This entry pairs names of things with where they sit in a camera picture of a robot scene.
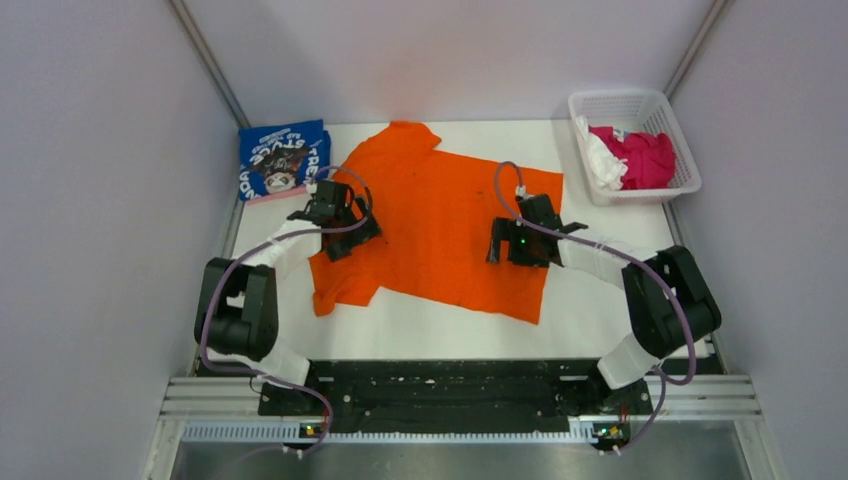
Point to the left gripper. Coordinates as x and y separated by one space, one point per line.
367 229

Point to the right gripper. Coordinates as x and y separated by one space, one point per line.
508 228

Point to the orange t-shirt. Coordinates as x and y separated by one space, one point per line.
435 210

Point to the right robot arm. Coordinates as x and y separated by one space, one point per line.
669 304

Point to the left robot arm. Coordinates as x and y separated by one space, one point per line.
237 325

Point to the folded pink t-shirt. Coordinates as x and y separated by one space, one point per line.
285 195

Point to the folded blue printed t-shirt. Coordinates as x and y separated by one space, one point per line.
279 158

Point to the magenta t-shirt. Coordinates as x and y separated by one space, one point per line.
651 159

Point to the white plastic basket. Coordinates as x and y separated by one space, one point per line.
635 110

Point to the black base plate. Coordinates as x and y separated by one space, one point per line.
451 396

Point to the white slotted cable duct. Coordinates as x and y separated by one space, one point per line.
308 433

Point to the aluminium frame rail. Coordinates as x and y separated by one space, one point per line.
707 399

